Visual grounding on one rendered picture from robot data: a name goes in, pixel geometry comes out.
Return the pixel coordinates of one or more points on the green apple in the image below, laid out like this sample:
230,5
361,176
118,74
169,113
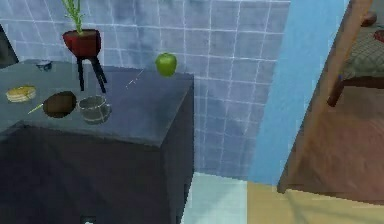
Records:
166,64

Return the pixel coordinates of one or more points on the dark blue kitchen counter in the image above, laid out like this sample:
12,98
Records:
133,140

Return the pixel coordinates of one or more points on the brown wooden room door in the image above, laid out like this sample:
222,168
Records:
320,100

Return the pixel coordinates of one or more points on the plant in red pot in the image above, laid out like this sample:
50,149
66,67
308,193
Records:
82,43

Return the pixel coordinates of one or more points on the brown frying pan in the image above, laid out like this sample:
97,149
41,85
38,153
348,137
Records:
60,104

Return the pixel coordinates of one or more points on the small blue white bowl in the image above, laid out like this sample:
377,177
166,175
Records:
44,64

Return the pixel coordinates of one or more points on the round yellow bread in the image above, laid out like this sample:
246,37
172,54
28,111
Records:
21,93

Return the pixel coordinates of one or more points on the bed with checked blanket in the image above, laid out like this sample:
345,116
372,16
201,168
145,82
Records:
363,56

